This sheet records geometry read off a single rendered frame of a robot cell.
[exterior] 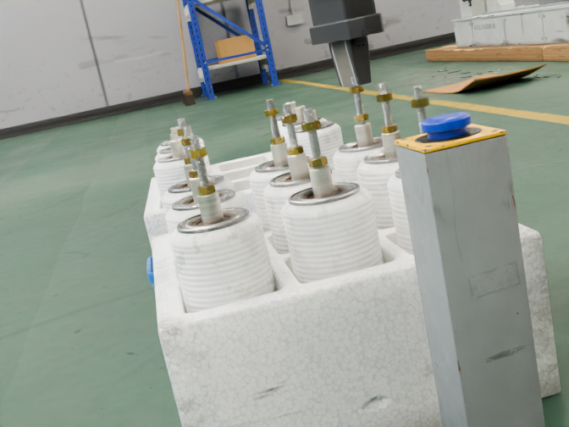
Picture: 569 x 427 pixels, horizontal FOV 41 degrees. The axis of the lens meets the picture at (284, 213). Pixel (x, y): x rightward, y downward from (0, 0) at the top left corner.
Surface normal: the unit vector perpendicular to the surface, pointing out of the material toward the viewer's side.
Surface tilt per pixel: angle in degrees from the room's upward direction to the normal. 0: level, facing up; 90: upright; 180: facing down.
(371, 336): 90
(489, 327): 90
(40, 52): 90
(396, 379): 90
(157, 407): 0
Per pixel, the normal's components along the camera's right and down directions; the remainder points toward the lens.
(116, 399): -0.20, -0.95
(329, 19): -0.84, 0.29
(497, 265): 0.18, 0.19
